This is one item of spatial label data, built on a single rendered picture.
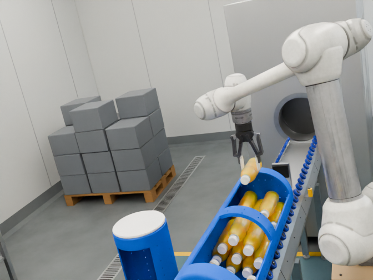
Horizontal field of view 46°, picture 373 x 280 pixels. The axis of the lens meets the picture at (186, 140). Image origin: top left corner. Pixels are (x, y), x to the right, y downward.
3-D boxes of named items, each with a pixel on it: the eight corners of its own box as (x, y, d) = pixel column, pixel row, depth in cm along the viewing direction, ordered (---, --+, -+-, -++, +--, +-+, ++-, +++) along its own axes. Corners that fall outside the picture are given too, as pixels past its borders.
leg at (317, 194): (329, 256, 343) (319, 182, 326) (328, 260, 338) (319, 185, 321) (321, 255, 346) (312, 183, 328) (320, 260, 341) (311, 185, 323)
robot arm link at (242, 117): (247, 110, 186) (250, 124, 188) (253, 105, 194) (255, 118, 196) (227, 113, 190) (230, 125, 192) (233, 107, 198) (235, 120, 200)
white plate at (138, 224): (120, 214, 243) (120, 215, 244) (105, 239, 217) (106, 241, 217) (168, 207, 239) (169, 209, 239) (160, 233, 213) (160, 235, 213)
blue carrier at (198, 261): (296, 219, 217) (290, 166, 209) (254, 354, 141) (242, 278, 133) (240, 218, 228) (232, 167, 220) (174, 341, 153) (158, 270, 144)
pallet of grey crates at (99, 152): (176, 174, 582) (156, 86, 549) (153, 202, 511) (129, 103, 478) (97, 179, 625) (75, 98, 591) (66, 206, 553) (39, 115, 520)
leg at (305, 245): (310, 255, 349) (301, 183, 332) (310, 259, 344) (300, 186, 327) (303, 255, 352) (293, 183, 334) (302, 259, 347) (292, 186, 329)
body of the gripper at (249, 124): (231, 124, 192) (235, 144, 195) (250, 123, 189) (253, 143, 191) (236, 119, 199) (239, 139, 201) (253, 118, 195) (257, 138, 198)
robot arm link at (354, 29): (326, 31, 155) (302, 35, 148) (371, 6, 141) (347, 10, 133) (339, 66, 155) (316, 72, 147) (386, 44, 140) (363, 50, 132)
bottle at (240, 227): (237, 222, 190) (225, 246, 174) (237, 208, 188) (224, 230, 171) (253, 225, 187) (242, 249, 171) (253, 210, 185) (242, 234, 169)
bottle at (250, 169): (252, 172, 209) (242, 189, 193) (245, 160, 208) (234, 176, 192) (265, 166, 206) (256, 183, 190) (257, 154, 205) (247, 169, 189)
